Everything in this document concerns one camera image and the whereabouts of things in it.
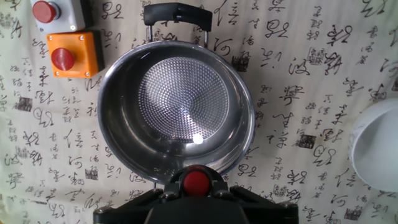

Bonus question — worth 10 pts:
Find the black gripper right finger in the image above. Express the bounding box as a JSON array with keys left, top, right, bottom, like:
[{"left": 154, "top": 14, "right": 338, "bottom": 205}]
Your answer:
[{"left": 213, "top": 182, "right": 299, "bottom": 215}]

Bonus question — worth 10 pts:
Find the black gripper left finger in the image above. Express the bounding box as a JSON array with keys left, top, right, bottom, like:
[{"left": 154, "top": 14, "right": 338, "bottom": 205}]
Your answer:
[{"left": 124, "top": 183, "right": 181, "bottom": 214}]

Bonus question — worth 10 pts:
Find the black ladle with red tip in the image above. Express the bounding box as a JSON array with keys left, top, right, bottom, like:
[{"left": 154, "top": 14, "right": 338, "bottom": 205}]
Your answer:
[{"left": 169, "top": 164, "right": 225, "bottom": 198}]

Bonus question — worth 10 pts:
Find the white ceramic bowl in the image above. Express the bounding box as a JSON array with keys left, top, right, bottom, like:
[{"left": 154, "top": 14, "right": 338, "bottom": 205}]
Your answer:
[{"left": 348, "top": 98, "right": 398, "bottom": 193}]

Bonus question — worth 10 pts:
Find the beige calligraphy tablecloth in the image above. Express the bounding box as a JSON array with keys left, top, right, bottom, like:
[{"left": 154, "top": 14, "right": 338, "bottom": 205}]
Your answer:
[{"left": 0, "top": 0, "right": 398, "bottom": 224}]

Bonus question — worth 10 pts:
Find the orange box with red button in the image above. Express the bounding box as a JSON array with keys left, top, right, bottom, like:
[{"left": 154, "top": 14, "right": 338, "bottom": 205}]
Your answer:
[{"left": 46, "top": 30, "right": 106, "bottom": 79}]

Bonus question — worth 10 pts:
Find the grey box raised red button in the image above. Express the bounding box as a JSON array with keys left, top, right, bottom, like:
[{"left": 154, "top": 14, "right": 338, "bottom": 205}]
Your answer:
[{"left": 30, "top": 0, "right": 94, "bottom": 34}]

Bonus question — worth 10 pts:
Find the steel pot with black handles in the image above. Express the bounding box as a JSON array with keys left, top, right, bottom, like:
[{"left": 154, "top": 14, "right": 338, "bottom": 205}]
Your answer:
[{"left": 97, "top": 2, "right": 256, "bottom": 187}]

